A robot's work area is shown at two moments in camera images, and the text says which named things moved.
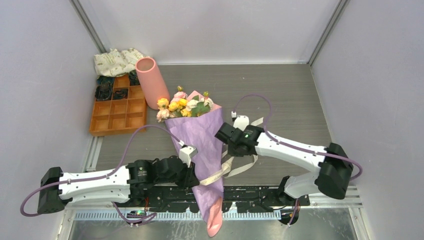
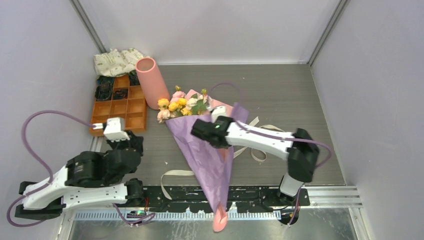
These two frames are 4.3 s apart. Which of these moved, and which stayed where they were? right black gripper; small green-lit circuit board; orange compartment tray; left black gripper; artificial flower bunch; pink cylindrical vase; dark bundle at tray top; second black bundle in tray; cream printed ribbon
Moved: cream printed ribbon; right black gripper; left black gripper
Stayed: dark bundle at tray top; second black bundle in tray; artificial flower bunch; pink cylindrical vase; small green-lit circuit board; orange compartment tray
